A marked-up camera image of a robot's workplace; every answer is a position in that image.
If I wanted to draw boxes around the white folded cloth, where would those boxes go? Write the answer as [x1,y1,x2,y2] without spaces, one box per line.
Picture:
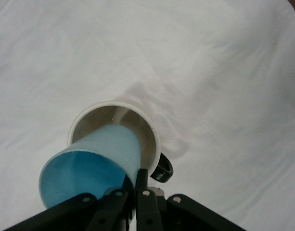
[0,0,295,231]

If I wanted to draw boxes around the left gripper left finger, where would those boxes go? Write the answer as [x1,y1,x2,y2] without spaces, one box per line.
[7,173,136,231]

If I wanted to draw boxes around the blue plastic cup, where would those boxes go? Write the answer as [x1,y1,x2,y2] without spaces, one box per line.
[38,125,142,210]

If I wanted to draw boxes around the white mug with black handle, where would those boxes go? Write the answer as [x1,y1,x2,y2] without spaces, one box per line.
[67,101,174,183]

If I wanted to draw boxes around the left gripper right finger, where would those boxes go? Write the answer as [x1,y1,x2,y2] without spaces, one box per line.
[135,168,247,231]

